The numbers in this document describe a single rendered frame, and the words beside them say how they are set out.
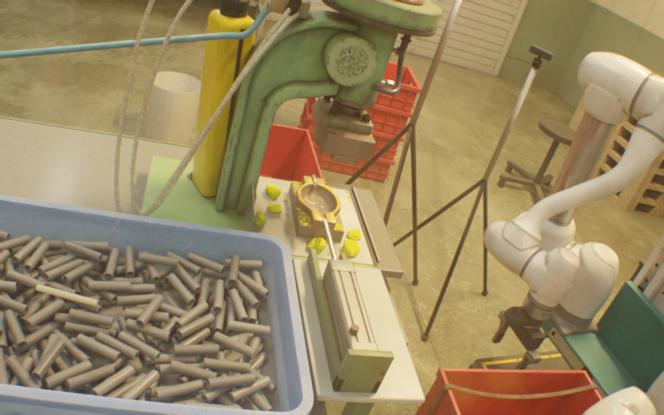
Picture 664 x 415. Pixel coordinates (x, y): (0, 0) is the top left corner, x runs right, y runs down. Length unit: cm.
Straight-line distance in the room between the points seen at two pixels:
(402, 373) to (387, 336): 8
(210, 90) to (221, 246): 28
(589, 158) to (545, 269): 37
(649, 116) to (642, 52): 543
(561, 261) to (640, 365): 52
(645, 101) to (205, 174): 111
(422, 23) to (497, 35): 636
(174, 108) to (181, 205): 216
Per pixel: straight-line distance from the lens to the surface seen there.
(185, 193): 118
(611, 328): 199
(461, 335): 273
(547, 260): 159
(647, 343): 191
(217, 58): 104
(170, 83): 354
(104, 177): 129
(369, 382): 86
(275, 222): 115
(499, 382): 133
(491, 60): 740
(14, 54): 101
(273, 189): 122
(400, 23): 95
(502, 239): 163
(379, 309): 103
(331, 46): 100
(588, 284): 186
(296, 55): 103
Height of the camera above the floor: 164
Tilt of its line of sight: 30 degrees down
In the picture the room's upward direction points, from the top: 19 degrees clockwise
